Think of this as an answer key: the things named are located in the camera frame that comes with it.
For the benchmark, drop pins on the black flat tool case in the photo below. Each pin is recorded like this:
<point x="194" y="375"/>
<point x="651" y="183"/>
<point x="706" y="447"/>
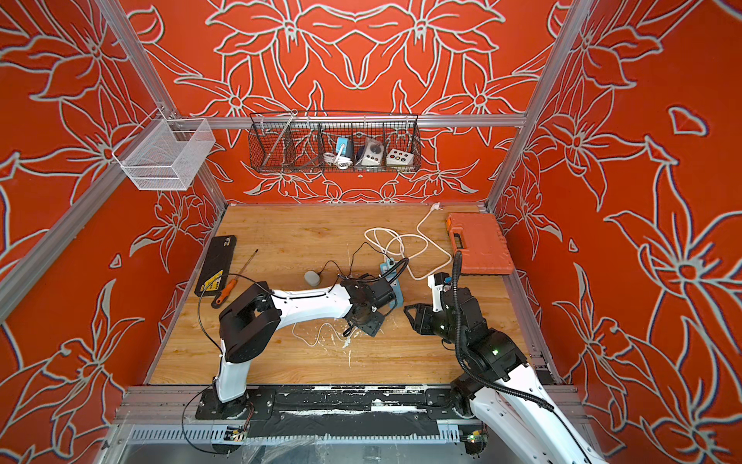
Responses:
<point x="216" y="266"/>

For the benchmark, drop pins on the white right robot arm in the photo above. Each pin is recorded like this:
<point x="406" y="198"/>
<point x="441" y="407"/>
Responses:
<point x="498" y="387"/>

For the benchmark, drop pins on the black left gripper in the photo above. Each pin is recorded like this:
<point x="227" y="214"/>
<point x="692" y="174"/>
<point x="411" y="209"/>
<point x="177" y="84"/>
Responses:
<point x="374" y="329"/>

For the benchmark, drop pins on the clear plastic wall bin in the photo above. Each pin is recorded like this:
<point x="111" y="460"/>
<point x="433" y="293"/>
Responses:
<point x="163" y="158"/>

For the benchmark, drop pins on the orange handled screwdriver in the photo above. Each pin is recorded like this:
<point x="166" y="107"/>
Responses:
<point x="219" y="300"/>

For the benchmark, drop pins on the black wire wall basket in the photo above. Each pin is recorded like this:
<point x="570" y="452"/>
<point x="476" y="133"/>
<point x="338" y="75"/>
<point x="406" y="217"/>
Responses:
<point x="304" y="141"/>

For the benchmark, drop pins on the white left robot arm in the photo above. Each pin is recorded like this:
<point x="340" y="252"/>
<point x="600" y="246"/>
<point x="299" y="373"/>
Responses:
<point x="248" y="324"/>

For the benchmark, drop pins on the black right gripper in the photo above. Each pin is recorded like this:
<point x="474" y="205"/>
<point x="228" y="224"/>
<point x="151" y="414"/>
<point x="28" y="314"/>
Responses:
<point x="419" y="322"/>

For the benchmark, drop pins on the blue box in basket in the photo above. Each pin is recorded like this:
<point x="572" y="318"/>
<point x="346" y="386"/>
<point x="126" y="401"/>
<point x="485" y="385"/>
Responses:
<point x="342" y="147"/>

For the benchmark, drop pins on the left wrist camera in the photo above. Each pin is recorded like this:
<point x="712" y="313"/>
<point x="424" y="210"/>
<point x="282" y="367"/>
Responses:
<point x="377" y="290"/>

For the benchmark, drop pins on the orange plastic tool case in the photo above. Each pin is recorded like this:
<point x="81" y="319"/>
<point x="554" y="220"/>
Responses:
<point x="480" y="240"/>

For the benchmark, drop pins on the white socket cube in basket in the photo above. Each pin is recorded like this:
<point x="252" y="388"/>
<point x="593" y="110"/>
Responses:
<point x="399" y="159"/>

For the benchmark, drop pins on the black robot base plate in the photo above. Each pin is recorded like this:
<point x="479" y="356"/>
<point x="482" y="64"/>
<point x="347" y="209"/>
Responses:
<point x="339" y="410"/>

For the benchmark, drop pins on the white bluetooth headset case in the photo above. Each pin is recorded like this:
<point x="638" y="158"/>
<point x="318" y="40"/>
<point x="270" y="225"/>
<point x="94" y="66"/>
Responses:
<point x="312" y="278"/>

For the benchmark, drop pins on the white power strip in basket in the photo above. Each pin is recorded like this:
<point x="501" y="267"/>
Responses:
<point x="371" y="154"/>

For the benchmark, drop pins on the blue usb charger hub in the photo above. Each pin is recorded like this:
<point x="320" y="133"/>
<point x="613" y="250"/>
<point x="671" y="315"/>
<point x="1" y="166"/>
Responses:
<point x="395" y="285"/>

